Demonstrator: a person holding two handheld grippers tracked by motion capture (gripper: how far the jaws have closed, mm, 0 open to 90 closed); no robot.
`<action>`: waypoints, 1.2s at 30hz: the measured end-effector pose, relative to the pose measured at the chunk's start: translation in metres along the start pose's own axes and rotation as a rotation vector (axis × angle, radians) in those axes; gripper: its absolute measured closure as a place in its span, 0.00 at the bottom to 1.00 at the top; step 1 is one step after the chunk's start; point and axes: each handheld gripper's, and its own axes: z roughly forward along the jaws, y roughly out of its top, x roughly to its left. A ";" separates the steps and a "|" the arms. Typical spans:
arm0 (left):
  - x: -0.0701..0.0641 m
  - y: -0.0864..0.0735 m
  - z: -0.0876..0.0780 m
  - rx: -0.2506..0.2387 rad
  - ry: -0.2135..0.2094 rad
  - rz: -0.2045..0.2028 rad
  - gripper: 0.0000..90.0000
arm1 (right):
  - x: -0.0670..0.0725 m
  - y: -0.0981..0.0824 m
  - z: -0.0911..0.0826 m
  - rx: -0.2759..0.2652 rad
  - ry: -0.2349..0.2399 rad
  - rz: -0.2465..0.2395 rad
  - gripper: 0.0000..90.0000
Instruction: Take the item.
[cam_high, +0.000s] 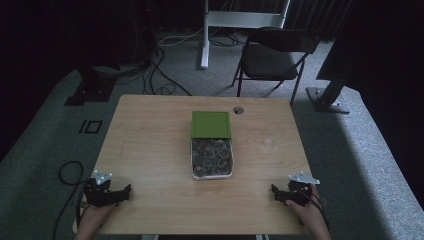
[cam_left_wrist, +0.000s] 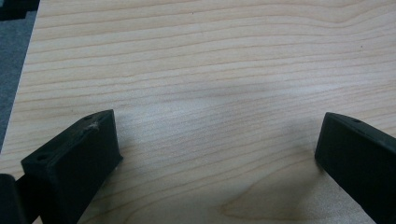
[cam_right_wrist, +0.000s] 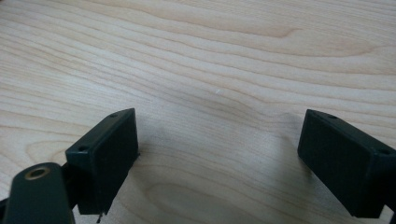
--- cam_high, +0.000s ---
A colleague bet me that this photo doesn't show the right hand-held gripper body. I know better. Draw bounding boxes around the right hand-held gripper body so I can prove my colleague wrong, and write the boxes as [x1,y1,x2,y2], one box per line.
[285,171,321,207]

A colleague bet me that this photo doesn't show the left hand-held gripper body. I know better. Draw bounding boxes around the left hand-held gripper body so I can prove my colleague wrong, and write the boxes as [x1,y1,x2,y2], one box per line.
[82,169,122,208]

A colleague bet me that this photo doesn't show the clear box with dark contents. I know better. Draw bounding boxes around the clear box with dark contents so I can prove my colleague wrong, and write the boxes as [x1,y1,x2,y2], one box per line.
[190,136,235,181]

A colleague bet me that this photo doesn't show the green box lid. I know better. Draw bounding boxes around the green box lid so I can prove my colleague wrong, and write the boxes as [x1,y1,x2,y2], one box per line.
[190,110,232,140]

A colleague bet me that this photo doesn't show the person's left hand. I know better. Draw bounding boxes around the person's left hand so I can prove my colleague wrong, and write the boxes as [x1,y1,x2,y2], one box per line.
[78,200,118,234]

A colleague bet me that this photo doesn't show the person's right hand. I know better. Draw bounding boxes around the person's right hand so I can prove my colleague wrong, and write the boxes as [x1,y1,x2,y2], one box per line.
[285,183,324,229]

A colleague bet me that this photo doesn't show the black stand with bolted foot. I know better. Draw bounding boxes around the black stand with bolted foot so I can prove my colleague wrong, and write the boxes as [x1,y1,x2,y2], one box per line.
[305,0,359,115]

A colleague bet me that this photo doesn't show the black folding chair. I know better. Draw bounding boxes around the black folding chair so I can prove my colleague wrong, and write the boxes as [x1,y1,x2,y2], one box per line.
[231,27,320,106]

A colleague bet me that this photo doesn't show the white metal stand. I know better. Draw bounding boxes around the white metal stand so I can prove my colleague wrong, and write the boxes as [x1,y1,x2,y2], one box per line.
[199,0,292,70]

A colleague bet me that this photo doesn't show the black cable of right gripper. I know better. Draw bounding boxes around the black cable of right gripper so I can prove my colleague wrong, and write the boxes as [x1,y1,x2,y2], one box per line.
[298,188,331,232]

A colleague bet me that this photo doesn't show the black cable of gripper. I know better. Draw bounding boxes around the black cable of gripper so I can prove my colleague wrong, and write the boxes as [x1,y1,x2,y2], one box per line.
[298,188,331,232]
[51,160,88,240]

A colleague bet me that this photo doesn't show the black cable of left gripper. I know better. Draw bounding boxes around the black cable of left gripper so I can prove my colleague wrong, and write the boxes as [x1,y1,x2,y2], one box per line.
[51,160,88,240]

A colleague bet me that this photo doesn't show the black stand with base plate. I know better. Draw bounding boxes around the black stand with base plate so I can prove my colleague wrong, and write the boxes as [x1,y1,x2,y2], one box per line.
[63,64,118,107]

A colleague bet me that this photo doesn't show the black floor cables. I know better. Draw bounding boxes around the black floor cables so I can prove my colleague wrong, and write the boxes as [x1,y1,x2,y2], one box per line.
[141,31,246,98]

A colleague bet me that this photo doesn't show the white floor cable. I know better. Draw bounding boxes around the white floor cable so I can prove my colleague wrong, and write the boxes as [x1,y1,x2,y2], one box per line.
[157,27,206,48]

